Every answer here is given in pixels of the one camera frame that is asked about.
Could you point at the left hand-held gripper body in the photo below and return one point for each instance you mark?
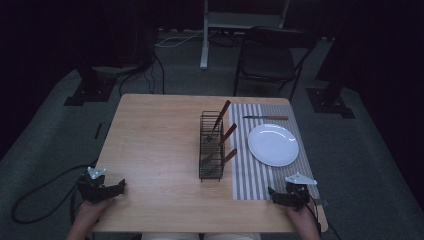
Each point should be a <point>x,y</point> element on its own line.
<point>93,190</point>

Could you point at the white metal desk frame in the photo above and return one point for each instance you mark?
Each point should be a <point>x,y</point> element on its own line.
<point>233,20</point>

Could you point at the black folding chair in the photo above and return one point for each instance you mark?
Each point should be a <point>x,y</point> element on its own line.
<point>266,60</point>

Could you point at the person's left hand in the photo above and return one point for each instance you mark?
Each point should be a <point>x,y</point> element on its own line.
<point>89,210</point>

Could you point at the grey striped placemat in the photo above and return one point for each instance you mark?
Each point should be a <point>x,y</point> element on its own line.
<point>250,180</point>

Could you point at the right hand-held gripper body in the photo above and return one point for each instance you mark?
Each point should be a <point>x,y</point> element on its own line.
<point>297,192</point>

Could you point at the white round plate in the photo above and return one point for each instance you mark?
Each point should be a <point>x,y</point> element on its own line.
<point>273,145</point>

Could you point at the black stand with base plate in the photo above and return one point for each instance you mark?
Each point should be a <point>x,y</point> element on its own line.
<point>91,90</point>
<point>330,103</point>

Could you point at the small black floor object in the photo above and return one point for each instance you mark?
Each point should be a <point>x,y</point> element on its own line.
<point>98,131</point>

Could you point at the person's right hand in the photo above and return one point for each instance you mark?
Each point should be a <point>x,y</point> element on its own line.
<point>301,218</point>

